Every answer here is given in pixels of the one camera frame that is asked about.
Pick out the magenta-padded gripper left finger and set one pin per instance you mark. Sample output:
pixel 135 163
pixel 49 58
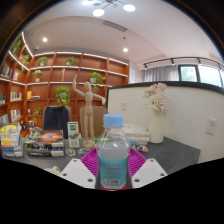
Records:
pixel 78 172

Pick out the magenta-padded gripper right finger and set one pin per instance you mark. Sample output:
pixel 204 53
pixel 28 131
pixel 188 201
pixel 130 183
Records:
pixel 148 171

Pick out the clear blue-capped water bottle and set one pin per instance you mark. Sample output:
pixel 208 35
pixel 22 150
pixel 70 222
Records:
pixel 112 156

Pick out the small colourful sticker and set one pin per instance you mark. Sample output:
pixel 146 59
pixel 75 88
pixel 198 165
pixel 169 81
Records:
pixel 70 152
pixel 83 151
pixel 142 148

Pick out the tall green-white carton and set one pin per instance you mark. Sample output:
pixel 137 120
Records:
pixel 73 133

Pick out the dark book stack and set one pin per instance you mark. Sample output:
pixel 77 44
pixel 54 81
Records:
pixel 45 141

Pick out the white vase with flowers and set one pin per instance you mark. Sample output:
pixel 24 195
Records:
pixel 156 123

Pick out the tan chair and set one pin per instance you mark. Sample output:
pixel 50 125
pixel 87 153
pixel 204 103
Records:
pixel 99 120

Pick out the chair with dark jacket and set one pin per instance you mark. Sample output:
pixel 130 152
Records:
pixel 56 120

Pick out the wooden artist mannequin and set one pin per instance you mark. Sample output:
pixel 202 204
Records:
pixel 88 110

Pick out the colourful book stack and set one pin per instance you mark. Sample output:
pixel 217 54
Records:
pixel 10 140

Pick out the wooden shelf unit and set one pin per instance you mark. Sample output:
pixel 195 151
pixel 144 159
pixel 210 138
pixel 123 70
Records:
pixel 50 83

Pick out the window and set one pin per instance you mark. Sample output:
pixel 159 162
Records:
pixel 203 75

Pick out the ceiling lamp with round lights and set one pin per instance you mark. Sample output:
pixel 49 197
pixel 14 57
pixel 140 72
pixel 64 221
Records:
pixel 108 6

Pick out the white wall switch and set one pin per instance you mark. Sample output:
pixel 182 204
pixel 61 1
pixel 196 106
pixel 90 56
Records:
pixel 124 106

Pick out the white wall socket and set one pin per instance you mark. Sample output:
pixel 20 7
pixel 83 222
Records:
pixel 211 126

